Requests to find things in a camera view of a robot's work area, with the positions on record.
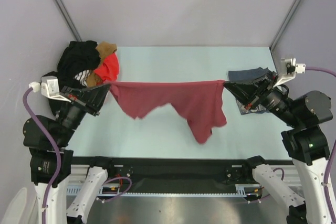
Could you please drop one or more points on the pink tank top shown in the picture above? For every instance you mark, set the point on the pink tank top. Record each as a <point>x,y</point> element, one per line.
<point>199,103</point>

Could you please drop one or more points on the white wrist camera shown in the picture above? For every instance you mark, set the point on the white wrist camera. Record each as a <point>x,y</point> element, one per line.
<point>49,87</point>
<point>288,70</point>

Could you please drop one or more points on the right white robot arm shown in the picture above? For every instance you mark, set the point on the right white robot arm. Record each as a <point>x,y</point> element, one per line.
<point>304,142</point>

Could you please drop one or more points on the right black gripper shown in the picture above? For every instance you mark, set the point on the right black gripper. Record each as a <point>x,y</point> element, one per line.
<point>245,93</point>

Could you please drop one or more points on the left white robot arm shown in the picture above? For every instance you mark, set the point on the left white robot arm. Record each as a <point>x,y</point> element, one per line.
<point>50,164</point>

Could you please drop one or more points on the right aluminium frame post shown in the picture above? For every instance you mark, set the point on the right aluminium frame post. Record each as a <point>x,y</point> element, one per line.
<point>285,24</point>

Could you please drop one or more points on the aluminium frame post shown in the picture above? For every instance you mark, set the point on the aluminium frame post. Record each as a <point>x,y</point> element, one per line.
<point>67,19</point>
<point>285,24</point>

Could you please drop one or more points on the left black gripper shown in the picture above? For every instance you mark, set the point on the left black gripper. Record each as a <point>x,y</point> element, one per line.
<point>91,99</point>

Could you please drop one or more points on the brown tank top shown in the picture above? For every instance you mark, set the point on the brown tank top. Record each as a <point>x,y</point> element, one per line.
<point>105,49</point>

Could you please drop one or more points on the white cable duct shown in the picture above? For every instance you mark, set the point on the white cable duct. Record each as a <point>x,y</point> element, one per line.
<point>238,191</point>

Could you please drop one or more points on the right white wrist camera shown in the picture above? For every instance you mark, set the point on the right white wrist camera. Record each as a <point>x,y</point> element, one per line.
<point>288,70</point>

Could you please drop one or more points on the left aluminium frame post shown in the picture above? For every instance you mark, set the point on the left aluminium frame post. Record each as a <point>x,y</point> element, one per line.
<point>67,19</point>

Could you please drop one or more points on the striped tank top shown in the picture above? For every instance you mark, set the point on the striped tank top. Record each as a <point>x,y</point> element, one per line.
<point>82,77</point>

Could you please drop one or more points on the black tank top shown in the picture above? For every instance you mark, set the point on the black tank top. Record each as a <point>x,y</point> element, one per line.
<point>77,57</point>

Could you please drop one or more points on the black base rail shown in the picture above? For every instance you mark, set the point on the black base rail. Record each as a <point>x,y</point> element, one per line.
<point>182,175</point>

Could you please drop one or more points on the blue graphic tank top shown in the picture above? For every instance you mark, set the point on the blue graphic tank top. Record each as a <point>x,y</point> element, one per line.
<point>244,75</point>

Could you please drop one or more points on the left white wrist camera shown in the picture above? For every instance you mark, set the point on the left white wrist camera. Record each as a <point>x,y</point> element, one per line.
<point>49,87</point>

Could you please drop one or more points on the red tank top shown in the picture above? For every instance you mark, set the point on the red tank top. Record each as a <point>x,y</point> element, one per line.
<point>108,70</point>

